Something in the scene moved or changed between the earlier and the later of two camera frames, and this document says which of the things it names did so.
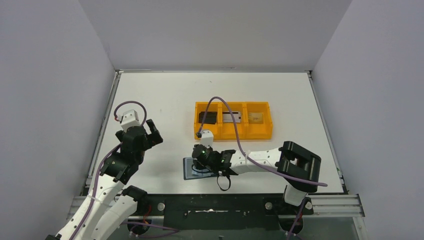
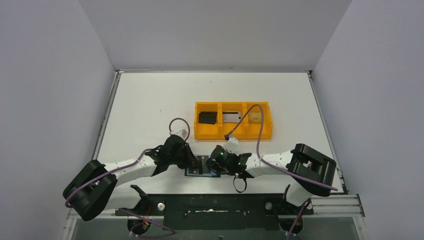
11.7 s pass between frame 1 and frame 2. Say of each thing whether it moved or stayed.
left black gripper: moved
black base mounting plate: stayed
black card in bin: stayed
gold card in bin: stayed
